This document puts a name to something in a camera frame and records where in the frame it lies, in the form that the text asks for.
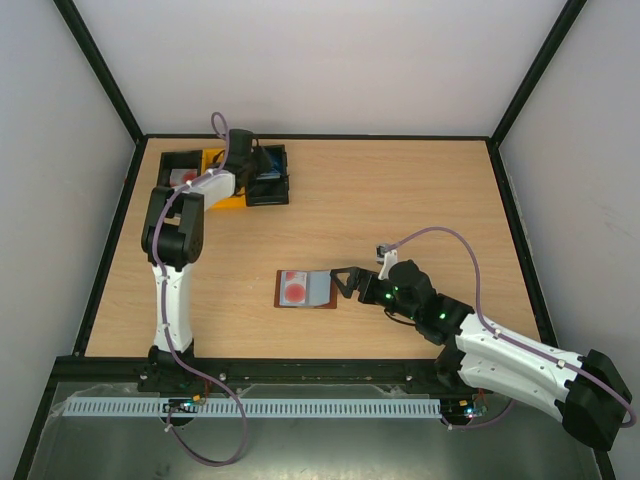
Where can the black storage bin left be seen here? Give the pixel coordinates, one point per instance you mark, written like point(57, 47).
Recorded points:
point(176, 168)

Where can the black storage bin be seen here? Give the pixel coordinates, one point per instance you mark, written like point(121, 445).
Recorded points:
point(275, 191)
point(176, 168)

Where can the red white card stack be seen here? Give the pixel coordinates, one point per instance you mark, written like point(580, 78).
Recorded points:
point(181, 176)

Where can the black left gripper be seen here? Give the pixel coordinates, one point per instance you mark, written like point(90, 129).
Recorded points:
point(265, 161)

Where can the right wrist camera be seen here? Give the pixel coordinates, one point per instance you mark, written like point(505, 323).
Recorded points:
point(386, 257)

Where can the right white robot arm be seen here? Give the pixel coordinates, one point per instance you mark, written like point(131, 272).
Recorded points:
point(585, 393)

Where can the white slotted cable duct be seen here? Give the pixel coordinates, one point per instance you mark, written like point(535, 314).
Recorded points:
point(129, 407)

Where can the blue VIP card stack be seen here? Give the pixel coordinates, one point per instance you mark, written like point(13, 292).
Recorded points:
point(277, 164)

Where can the brown leather card holder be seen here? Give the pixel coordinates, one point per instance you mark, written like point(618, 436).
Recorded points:
point(322, 292)

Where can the black enclosure frame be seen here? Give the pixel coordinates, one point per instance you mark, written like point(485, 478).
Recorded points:
point(466, 174)

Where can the black storage bin right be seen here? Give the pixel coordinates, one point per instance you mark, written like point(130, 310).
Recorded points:
point(275, 191)

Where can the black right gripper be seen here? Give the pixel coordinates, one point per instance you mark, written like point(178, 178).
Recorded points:
point(362, 285)

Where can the yellow storage bin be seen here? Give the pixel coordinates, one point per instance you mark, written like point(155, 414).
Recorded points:
point(210, 159)

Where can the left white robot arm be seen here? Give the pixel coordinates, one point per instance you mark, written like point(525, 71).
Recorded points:
point(173, 237)

